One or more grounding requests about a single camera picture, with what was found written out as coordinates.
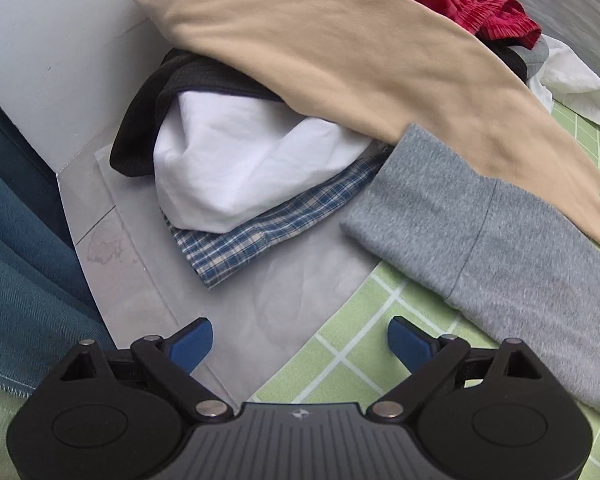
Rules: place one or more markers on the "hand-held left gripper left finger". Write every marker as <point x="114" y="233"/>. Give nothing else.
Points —
<point x="195" y="342"/>

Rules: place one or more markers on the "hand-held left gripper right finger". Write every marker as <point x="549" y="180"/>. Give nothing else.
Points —
<point x="405" y="342"/>

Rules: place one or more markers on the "grey zip hoodie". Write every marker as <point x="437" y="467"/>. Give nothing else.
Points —
<point x="480" y="240"/>

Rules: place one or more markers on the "green checked bed sheet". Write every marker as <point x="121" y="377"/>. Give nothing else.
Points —
<point x="360" y="320"/>

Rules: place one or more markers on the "blue plaid shirt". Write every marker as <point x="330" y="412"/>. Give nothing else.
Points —
<point x="240" y="245"/>

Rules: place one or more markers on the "white shirt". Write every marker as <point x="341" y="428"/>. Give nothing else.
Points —
<point x="230" y="160"/>

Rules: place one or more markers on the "teal denim cloth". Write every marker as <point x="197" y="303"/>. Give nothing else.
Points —
<point x="20" y="260"/>

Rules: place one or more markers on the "dark grey knit garment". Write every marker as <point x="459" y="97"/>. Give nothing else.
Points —
<point x="140" y="130"/>

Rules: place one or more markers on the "beige garment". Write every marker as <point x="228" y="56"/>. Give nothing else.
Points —
<point x="330" y="50"/>

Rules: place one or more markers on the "light grey cloth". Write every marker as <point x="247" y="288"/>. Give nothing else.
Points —
<point x="535" y="57"/>

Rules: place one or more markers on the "white crumpled cloth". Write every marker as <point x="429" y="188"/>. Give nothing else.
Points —
<point x="570" y="75"/>

